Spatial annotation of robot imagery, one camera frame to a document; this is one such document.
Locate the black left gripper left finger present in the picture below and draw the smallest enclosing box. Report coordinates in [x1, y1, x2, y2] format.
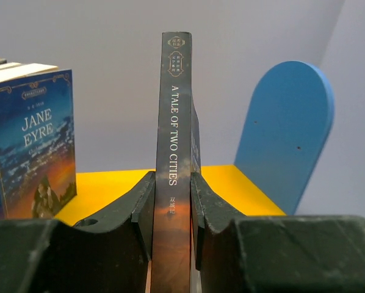
[0, 172, 155, 292]

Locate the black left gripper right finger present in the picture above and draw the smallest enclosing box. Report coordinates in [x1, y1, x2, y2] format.
[190, 173, 365, 292]

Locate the A Tale Of Two Cities book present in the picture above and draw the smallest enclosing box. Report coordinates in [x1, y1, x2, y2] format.
[150, 32, 200, 292]

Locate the Jane Eyre blue book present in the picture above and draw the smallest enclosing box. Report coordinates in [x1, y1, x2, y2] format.
[0, 63, 77, 219]

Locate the Three Days To See book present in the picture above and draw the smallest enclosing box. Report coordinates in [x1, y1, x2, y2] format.
[0, 62, 23, 70]

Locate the blue yellow wooden bookshelf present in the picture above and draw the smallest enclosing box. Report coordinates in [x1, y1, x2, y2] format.
[52, 60, 336, 227]

